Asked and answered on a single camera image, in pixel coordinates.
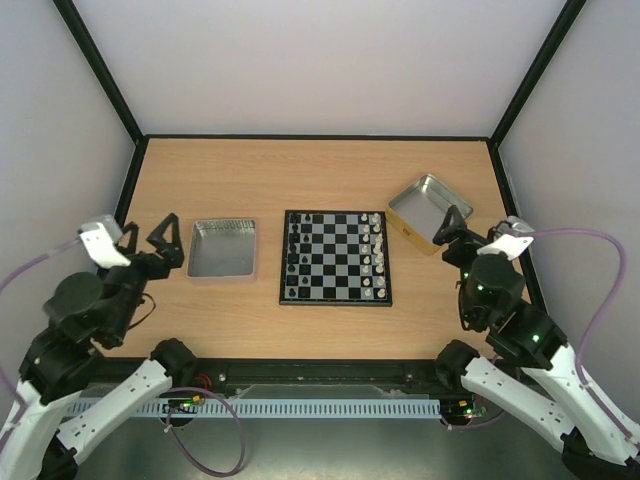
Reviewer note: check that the gold silver empty tin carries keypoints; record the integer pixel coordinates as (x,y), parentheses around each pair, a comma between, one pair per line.
(418,211)

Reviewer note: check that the light blue slotted cable duct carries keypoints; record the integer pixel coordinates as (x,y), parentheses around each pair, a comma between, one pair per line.
(295,408)

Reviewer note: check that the pink tin with black pieces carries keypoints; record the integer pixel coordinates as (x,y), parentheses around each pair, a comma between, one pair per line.
(223,250)

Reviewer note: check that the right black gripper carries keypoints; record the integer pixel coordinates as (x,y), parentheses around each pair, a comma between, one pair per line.
(458,245)

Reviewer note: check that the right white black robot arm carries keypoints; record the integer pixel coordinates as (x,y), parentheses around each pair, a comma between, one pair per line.
(595,439)

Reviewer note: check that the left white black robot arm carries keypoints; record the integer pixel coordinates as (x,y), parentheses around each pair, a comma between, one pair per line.
(89,313)

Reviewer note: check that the black silver chess board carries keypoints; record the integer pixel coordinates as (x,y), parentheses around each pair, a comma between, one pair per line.
(334,271)

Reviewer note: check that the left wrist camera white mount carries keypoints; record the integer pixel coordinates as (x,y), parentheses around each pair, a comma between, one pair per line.
(100,237)

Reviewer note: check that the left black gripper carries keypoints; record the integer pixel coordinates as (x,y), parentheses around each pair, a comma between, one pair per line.
(174,256)

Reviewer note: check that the black aluminium frame rail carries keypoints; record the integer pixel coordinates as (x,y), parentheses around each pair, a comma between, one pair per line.
(226,376)

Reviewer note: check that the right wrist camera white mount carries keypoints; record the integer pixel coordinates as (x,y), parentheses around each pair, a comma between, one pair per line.
(510,238)

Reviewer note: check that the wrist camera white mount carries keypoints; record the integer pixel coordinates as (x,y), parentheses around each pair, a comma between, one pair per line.
(100,237)
(510,238)

